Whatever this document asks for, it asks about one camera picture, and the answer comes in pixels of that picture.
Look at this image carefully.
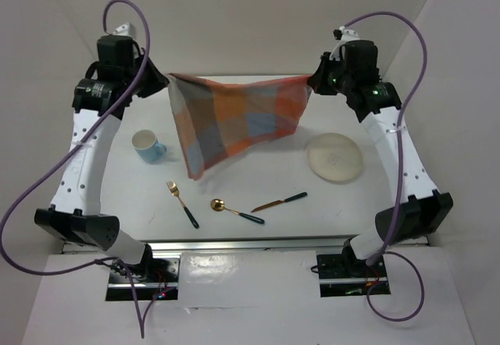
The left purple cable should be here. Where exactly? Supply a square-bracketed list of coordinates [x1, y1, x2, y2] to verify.
[0, 0, 173, 339]

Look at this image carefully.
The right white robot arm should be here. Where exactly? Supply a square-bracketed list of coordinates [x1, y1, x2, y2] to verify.
[308, 39, 453, 276]

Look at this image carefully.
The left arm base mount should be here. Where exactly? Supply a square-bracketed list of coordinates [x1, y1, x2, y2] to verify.
[105, 253, 180, 302]

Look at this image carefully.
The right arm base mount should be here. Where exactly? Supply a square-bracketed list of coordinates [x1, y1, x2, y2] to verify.
[310, 254, 391, 297]

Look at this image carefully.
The cream ceramic plate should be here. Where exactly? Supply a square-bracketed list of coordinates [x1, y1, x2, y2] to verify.
[306, 133, 364, 183]

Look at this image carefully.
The gold knife green handle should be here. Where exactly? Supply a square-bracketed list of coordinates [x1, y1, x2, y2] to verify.
[251, 192, 308, 213]

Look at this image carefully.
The gold fork green handle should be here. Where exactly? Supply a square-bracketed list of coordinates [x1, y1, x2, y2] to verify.
[166, 180, 199, 229]

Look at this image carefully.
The gold spoon green handle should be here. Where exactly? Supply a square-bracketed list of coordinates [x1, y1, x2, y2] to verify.
[210, 198, 266, 225]

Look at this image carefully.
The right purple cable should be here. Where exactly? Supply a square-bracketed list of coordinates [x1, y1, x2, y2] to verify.
[331, 11, 429, 322]

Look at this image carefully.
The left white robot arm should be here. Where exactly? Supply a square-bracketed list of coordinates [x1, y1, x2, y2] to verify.
[34, 35, 167, 282]

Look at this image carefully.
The light blue mug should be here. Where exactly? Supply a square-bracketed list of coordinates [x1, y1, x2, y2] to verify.
[131, 130, 167, 163]

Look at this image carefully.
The purple cable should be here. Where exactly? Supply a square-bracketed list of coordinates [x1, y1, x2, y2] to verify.
[0, 0, 173, 339]
[331, 11, 429, 322]

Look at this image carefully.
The checkered orange blue cloth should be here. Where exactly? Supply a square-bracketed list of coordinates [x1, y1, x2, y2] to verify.
[167, 73, 312, 180]

